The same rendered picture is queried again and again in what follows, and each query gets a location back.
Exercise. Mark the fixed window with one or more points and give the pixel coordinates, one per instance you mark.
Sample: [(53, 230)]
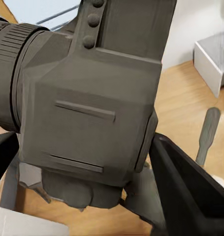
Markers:
[(51, 14)]

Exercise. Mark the nightstand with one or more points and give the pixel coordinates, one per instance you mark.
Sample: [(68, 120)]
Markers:
[(209, 61)]

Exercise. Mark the taboret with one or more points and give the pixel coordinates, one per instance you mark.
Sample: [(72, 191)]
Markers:
[(30, 177)]

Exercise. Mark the desk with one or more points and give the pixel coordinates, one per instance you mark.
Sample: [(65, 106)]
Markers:
[(18, 224)]

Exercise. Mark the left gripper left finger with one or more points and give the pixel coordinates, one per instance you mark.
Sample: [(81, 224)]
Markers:
[(9, 146)]

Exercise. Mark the camera tripod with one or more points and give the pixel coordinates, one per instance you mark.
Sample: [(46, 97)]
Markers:
[(142, 193)]

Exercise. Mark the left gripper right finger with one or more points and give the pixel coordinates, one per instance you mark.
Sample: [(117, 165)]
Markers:
[(192, 201)]

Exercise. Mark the digital camera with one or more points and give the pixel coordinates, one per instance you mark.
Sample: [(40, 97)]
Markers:
[(82, 97)]

